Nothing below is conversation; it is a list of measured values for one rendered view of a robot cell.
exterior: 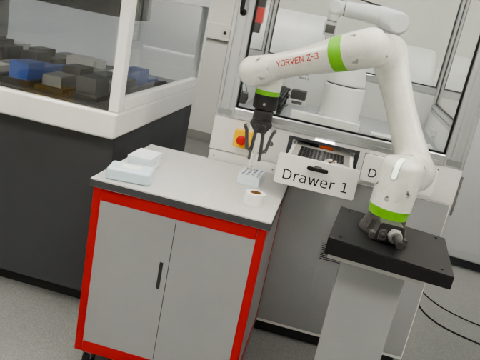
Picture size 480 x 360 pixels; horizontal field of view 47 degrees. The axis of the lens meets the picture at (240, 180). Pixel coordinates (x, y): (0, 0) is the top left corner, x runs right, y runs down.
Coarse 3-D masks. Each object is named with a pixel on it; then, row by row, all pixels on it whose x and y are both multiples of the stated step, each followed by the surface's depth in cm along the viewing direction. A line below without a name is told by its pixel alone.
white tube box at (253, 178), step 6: (246, 168) 220; (240, 174) 210; (246, 174) 212; (252, 174) 213; (258, 174) 215; (264, 174) 220; (240, 180) 211; (246, 180) 210; (252, 180) 210; (258, 180) 209; (258, 186) 210
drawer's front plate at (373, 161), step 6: (366, 156) 224; (372, 156) 223; (378, 156) 223; (366, 162) 224; (372, 162) 224; (378, 162) 224; (366, 168) 225; (372, 168) 225; (378, 168) 224; (360, 174) 227; (366, 174) 226; (372, 174) 225; (366, 180) 226; (372, 180) 226; (432, 186) 222; (420, 192) 223; (426, 192) 223
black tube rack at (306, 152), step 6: (300, 150) 221; (306, 150) 222; (312, 150) 225; (318, 150) 226; (306, 156) 212; (312, 156) 213; (318, 156) 216; (324, 156) 218; (330, 156) 219; (336, 156) 222; (342, 156) 224; (330, 162) 210; (336, 162) 212; (342, 162) 215
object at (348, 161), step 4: (296, 144) 232; (292, 148) 224; (296, 148) 232; (300, 148) 232; (312, 148) 231; (292, 152) 222; (296, 152) 232; (332, 152) 230; (344, 156) 229; (348, 156) 229; (344, 160) 229; (348, 160) 229; (352, 160) 224; (344, 164) 230; (348, 164) 229; (352, 164) 216; (352, 168) 211
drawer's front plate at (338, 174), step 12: (288, 156) 197; (300, 156) 197; (276, 168) 199; (288, 168) 198; (300, 168) 198; (324, 168) 196; (336, 168) 195; (348, 168) 195; (276, 180) 200; (288, 180) 200; (300, 180) 199; (324, 180) 197; (336, 180) 196; (348, 180) 195; (324, 192) 198; (336, 192) 197; (348, 192) 196
